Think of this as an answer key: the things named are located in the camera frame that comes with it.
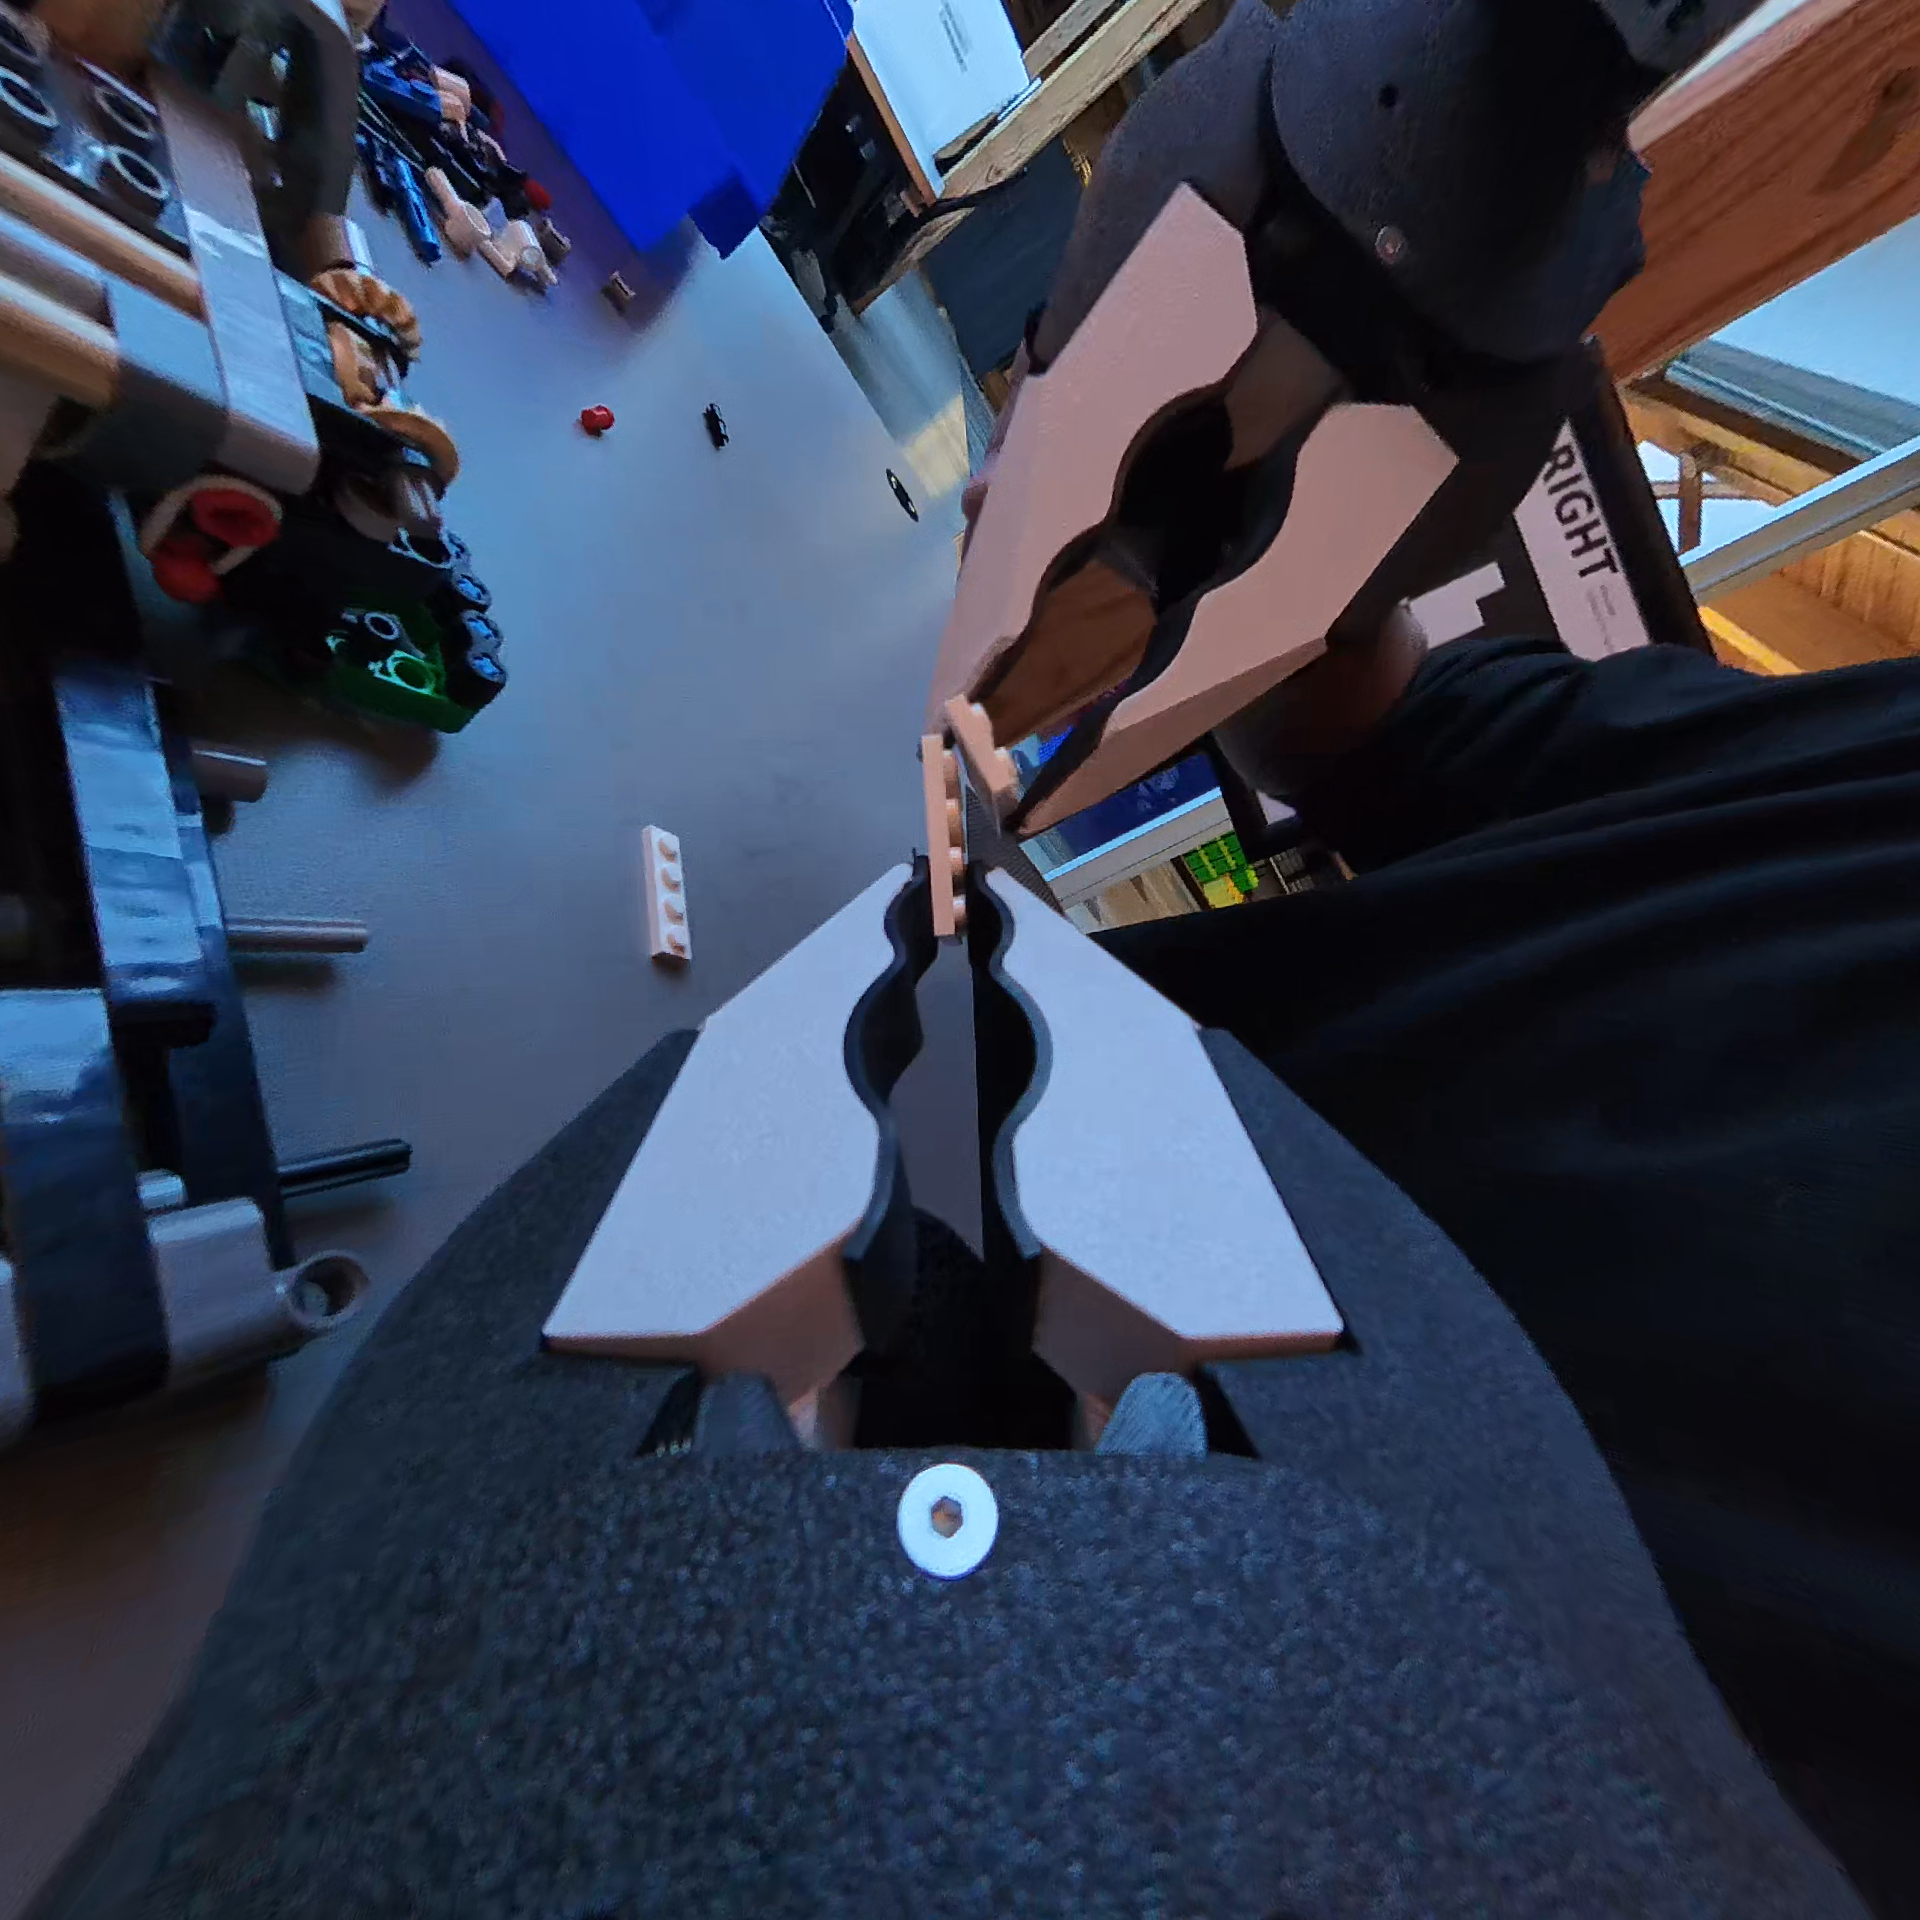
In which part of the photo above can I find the person's right hand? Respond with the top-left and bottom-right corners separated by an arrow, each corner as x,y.
1214,606 -> 1430,804

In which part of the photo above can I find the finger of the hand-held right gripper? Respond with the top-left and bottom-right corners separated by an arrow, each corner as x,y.
928,180 -> 1264,740
1005,396 -> 1468,836

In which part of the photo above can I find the printed marker placard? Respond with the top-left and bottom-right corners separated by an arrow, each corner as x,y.
1411,352 -> 1717,670

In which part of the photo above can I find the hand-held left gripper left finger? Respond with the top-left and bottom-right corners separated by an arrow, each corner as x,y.
543,859 -> 935,1445

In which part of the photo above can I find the blue storage bin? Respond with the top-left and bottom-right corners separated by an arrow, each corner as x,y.
443,0 -> 856,260

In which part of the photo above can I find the white square lego plate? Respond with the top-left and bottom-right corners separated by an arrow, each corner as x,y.
917,730 -> 971,944

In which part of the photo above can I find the pile of small lego pins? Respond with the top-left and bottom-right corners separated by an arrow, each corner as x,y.
351,22 -> 578,294

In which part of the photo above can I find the green and black lego subassembly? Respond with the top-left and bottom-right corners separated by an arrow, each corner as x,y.
247,525 -> 514,739

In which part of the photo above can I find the partly built lego truck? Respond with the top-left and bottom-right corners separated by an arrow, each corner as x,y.
0,0 -> 470,1451

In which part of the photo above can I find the person's right forearm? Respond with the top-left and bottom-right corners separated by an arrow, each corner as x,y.
1292,636 -> 1920,977

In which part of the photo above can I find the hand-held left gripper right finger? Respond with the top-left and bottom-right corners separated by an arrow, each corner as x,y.
971,864 -> 1346,1431

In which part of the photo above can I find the white narrow lego plate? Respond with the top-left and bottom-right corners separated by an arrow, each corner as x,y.
643,822 -> 697,965

